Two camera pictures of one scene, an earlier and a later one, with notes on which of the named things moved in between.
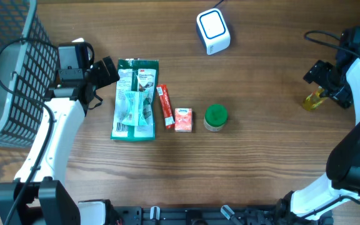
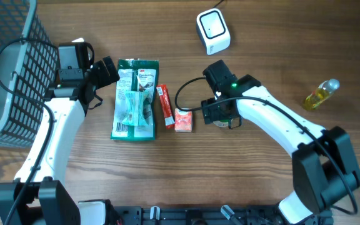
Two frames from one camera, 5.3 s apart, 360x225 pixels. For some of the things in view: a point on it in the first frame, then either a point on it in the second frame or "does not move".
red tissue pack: x=183 y=120 does not move
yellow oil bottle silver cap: x=315 y=99 does not move
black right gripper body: x=335 y=86 to x=217 y=112
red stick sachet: x=167 y=105 does not move
